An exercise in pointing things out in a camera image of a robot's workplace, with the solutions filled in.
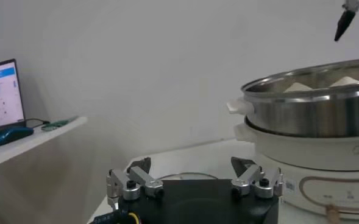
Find black laptop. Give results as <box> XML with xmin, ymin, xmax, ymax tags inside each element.
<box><xmin>0</xmin><ymin>58</ymin><xmax>27</xmax><ymax>131</ymax></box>

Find white electric cooker base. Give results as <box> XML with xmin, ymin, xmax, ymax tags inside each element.
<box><xmin>233</xmin><ymin>117</ymin><xmax>359</xmax><ymax>224</ymax></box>

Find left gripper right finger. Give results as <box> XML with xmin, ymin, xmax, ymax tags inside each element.
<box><xmin>230</xmin><ymin>156</ymin><xmax>285</xmax><ymax>200</ymax></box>

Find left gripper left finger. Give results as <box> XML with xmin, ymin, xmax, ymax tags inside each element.
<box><xmin>105</xmin><ymin>156</ymin><xmax>165</xmax><ymax>211</ymax></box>

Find green handled tool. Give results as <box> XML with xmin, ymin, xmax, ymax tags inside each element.
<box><xmin>41</xmin><ymin>115</ymin><xmax>79</xmax><ymax>132</ymax></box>

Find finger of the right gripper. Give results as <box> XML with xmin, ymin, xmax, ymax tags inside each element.
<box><xmin>333</xmin><ymin>0</ymin><xmax>359</xmax><ymax>43</ymax></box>

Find thin black looped cable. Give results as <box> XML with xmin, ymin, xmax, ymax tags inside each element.
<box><xmin>25</xmin><ymin>117</ymin><xmax>51</xmax><ymax>128</ymax></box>

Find white side table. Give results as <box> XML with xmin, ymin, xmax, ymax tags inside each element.
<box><xmin>0</xmin><ymin>116</ymin><xmax>88</xmax><ymax>171</ymax></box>

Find white steamed baozi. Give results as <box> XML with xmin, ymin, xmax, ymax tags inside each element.
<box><xmin>330</xmin><ymin>75</ymin><xmax>359</xmax><ymax>88</ymax></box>

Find stainless steel steamer basket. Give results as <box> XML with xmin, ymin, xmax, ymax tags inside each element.
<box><xmin>226</xmin><ymin>57</ymin><xmax>359</xmax><ymax>138</ymax></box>

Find blue computer mouse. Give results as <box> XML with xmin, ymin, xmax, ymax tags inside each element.
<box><xmin>0</xmin><ymin>126</ymin><xmax>35</xmax><ymax>149</ymax></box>

